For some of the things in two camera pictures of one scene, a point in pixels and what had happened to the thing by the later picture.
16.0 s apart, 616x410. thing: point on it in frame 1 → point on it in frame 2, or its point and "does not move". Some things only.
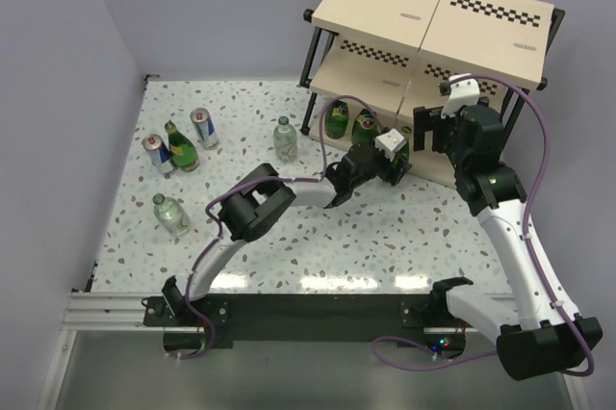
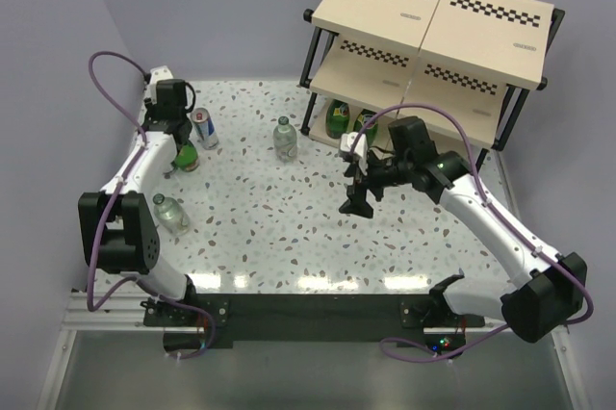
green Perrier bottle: x=364 y=128 does not move
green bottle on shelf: x=337 y=115 does not move
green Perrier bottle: x=182 y=152 does not move
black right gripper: x=429 y=119 → x=357 y=203
